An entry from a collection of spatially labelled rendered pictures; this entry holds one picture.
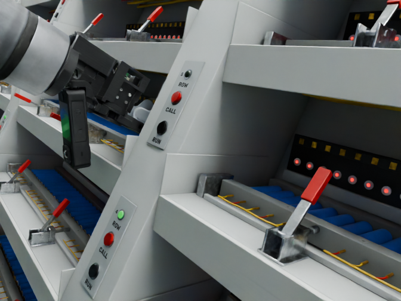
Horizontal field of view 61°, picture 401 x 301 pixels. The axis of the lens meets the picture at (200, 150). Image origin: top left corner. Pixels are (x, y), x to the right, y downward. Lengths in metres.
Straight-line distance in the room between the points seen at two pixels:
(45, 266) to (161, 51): 0.38
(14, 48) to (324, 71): 0.33
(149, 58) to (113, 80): 0.10
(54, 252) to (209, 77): 0.41
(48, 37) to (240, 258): 0.32
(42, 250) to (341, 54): 0.55
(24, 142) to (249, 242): 0.84
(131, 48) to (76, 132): 0.20
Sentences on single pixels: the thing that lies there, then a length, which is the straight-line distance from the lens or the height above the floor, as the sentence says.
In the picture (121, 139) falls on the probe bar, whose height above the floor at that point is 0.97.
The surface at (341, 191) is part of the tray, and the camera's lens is 0.47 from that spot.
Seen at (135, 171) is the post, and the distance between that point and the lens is 0.45.
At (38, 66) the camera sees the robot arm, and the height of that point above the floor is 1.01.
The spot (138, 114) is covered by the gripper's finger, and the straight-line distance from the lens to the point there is 0.52.
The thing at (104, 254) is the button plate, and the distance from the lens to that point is 0.46.
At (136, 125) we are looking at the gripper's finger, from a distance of 0.50.
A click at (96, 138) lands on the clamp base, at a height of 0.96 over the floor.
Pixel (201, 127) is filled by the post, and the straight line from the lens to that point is 0.41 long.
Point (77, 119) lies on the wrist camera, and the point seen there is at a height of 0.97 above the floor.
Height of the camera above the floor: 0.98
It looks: 3 degrees up
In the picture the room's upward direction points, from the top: 25 degrees clockwise
